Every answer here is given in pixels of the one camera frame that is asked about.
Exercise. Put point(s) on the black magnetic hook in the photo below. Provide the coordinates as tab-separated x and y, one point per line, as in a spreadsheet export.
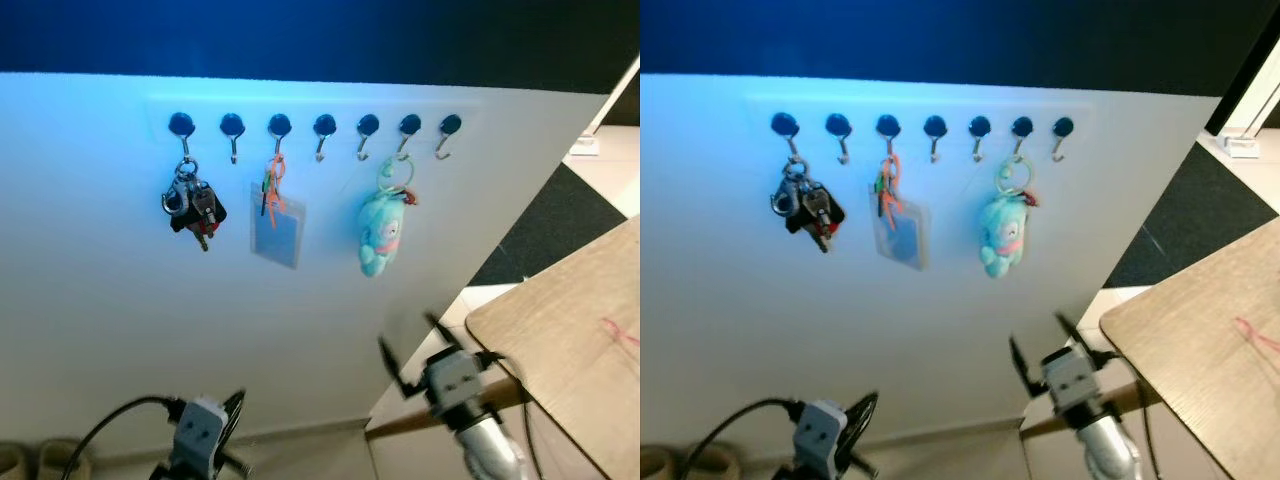
410	124
838	124
279	125
450	124
1063	126
784	124
181	124
232	125
1021	125
368	124
979	125
935	125
888	125
324	125

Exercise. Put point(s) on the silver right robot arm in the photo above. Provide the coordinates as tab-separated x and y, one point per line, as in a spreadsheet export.
490	452
1110	455

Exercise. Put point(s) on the light wooden table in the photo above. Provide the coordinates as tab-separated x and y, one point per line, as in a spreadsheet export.
1200	350
570	330

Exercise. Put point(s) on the black key bunch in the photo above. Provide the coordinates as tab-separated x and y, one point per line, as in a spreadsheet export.
810	210
195	205

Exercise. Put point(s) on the white partition board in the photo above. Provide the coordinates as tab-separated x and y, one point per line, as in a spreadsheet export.
100	300
720	300

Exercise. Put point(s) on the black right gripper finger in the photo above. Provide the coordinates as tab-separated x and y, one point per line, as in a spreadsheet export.
1071	330
1021	365
441	331
393	365

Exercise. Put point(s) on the black rug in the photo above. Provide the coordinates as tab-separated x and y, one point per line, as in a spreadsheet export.
560	225
1190	215

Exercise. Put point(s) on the beige slipper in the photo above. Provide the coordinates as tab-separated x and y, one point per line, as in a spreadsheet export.
65	458
12	462
655	465

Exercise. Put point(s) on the white stand base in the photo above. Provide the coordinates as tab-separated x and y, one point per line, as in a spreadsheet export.
1240	145
585	147

